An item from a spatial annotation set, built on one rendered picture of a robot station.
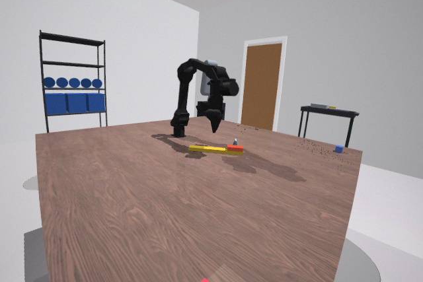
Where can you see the small blue cube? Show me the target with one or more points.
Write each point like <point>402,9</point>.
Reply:
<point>339,149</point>

